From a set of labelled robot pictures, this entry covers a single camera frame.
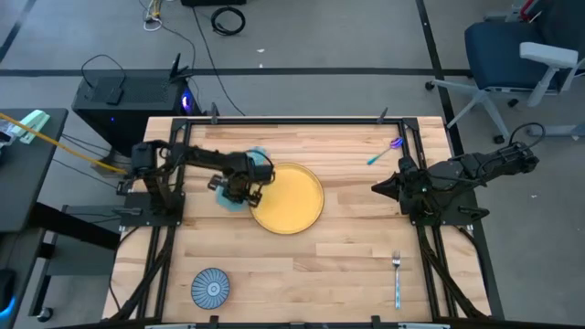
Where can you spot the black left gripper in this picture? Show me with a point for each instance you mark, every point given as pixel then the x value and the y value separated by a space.
pixel 247 176

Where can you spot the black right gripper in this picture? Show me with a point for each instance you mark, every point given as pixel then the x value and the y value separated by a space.
pixel 411 187

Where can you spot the teal cloth napkin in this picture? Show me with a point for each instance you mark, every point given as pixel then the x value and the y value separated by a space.
pixel 230 203

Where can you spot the round yellow plate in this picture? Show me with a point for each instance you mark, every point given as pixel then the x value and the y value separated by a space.
pixel 292 201

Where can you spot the patterned ceramic bowl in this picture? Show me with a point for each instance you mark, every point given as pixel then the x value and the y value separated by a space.
pixel 210 289

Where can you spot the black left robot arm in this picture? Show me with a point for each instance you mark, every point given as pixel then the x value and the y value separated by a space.
pixel 201 155

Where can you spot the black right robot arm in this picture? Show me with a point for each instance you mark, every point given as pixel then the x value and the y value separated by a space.
pixel 480 166

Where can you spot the iridescent purple spoon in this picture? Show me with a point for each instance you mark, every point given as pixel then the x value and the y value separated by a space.
pixel 396 143

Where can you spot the silver fork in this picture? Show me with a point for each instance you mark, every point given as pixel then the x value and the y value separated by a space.
pixel 396 283

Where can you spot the black computer tower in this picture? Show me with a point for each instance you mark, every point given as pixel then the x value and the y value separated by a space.
pixel 114 109

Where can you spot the blue office chair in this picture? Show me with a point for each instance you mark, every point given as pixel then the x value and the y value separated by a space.
pixel 498 55

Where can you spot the mint green stapler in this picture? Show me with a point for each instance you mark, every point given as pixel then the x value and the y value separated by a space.
pixel 34 123

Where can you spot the black desk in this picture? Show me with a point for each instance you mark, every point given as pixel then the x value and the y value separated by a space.
pixel 27 183

